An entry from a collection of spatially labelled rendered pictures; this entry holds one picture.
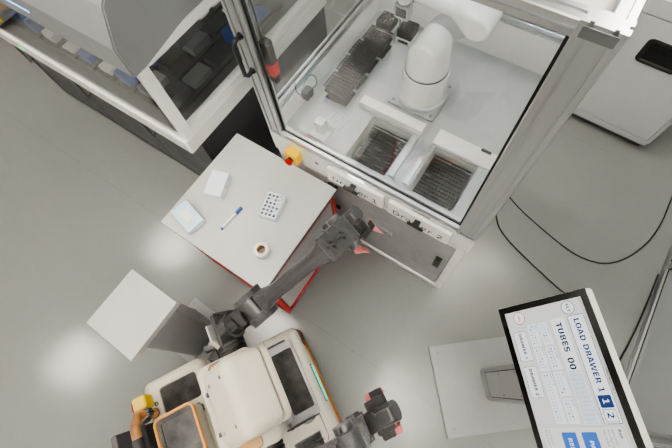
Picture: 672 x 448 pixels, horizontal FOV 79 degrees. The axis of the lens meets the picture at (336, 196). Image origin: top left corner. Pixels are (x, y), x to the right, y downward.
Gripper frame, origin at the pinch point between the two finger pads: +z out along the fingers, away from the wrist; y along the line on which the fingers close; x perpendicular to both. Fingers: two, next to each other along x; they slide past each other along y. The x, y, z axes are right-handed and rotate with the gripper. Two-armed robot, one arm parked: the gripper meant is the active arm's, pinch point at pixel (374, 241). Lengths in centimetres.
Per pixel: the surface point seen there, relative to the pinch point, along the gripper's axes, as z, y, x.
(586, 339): 37, -22, 65
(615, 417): 43, -11, 81
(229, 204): -46, 31, -49
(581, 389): 41, -10, 71
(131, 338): -61, 90, -15
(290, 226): -21.3, 20.9, -30.3
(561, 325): 36, -20, 57
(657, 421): 139, -1, 56
